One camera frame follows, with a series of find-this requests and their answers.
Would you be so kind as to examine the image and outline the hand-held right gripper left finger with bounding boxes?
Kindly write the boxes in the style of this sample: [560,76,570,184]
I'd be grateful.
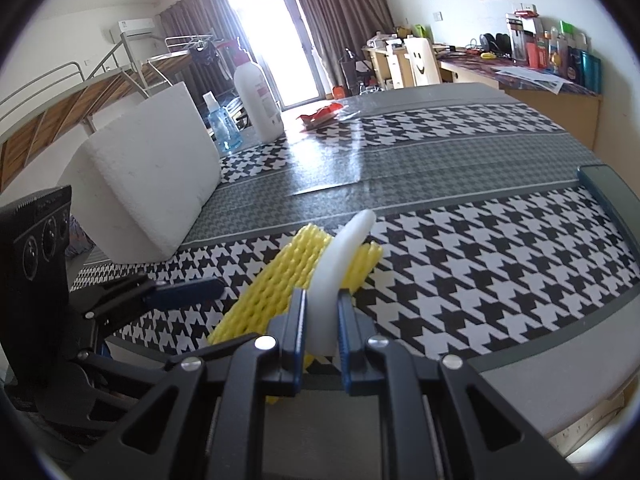
[67,287,309,480]

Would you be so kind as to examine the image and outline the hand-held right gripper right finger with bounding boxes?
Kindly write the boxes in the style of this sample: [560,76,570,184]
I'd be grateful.
[336,287,584,480]

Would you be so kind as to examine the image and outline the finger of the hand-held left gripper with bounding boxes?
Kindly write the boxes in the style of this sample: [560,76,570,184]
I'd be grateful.
[84,274,227,319]
[75,346,173,392]

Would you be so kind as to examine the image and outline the yellow foam net sleeve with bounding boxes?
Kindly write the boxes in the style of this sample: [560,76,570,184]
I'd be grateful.
[206,222,384,407]

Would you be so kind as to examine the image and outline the white foam sheet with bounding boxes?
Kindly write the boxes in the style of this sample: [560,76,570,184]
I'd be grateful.
[304,209,377,357]

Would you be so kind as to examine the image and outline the white foam box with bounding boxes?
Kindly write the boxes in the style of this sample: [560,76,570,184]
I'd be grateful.
[57,81,224,264]

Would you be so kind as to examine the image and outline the clear blue spray bottle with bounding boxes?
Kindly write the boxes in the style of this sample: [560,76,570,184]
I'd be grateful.
[202,92,245,153]

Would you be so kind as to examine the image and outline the grey metal bunk bed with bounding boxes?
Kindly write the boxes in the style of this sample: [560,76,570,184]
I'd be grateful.
[146,34,242,87]
[0,61,151,192]

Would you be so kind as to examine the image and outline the houndstooth tablecloth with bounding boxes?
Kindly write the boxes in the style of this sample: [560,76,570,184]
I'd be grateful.
[70,81,640,441]

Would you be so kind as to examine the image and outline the white red-trigger spray bottle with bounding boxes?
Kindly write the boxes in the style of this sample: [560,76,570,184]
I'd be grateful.
[220,40,286,142]

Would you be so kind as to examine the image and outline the red snack packet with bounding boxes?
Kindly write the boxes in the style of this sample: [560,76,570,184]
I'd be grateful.
[295,102,346,129]

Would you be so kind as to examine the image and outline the dark hanging clothes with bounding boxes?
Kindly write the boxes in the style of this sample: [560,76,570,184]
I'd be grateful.
[187,40,222,67]

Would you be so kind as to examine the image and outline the white air conditioner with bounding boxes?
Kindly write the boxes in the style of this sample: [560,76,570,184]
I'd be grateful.
[108,18,156,44]

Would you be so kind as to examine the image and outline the wooden desk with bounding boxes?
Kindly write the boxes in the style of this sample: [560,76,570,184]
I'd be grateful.
[362,35,417,92]
[437,50,604,154]

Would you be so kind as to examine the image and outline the brown curtain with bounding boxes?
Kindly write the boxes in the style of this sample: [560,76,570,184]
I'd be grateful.
[157,0,247,63]
[284,0,397,107]

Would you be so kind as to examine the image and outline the glass balcony door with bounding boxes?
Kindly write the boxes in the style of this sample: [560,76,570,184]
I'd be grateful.
[220,0,327,112]

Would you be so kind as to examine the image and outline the white paper booklet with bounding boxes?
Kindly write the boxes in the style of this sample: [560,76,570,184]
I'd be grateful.
[492,64,577,95]

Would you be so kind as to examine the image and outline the black headphones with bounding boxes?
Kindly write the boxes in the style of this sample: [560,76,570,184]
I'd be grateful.
[478,32,511,57]

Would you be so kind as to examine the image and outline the orange box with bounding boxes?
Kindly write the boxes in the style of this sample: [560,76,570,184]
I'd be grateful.
[525,40,549,69]

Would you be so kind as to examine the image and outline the silver thermos bottle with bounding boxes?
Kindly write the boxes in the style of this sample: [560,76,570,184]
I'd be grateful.
[504,12,525,61]

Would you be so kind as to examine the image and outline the green-capped spray can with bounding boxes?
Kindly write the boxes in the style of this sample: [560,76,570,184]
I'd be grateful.
[558,20,577,80]

